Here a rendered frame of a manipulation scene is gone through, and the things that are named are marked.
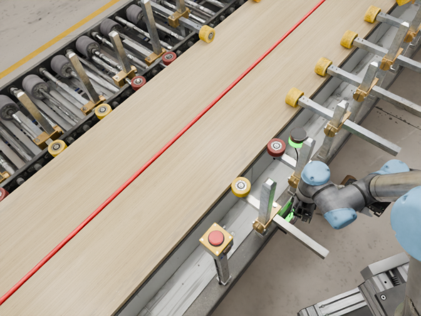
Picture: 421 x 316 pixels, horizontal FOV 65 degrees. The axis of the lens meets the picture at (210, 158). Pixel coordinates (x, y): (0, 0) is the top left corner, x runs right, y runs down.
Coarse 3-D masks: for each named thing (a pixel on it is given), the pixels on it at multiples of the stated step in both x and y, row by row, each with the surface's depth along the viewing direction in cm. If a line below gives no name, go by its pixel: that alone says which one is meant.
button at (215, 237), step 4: (212, 232) 93; (216, 232) 93; (220, 232) 93; (212, 236) 93; (216, 236) 92; (220, 236) 92; (212, 240) 92; (216, 240) 92; (220, 240) 92; (212, 244) 92; (216, 244) 92
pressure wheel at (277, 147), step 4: (272, 140) 147; (276, 140) 146; (280, 140) 146; (268, 144) 146; (272, 144) 146; (276, 144) 145; (280, 144) 146; (284, 144) 145; (268, 148) 145; (272, 148) 145; (276, 148) 145; (280, 148) 145; (284, 148) 144; (268, 152) 147; (272, 152) 144; (276, 152) 143; (280, 152) 143; (276, 156) 145
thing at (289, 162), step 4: (272, 156) 151; (280, 156) 148; (284, 156) 147; (288, 156) 147; (280, 160) 149; (284, 160) 146; (288, 160) 146; (292, 160) 146; (288, 164) 147; (292, 164) 145; (292, 168) 147
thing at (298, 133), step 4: (296, 128) 123; (300, 128) 122; (292, 132) 122; (296, 132) 121; (300, 132) 121; (304, 132) 121; (292, 136) 121; (296, 136) 121; (300, 136) 120; (304, 136) 120; (300, 148) 124; (296, 152) 130
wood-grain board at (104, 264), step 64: (320, 0) 197; (384, 0) 192; (192, 64) 177; (128, 128) 158; (192, 128) 155; (256, 128) 152; (64, 192) 142; (128, 192) 139; (192, 192) 137; (0, 256) 129; (64, 256) 127; (128, 256) 125
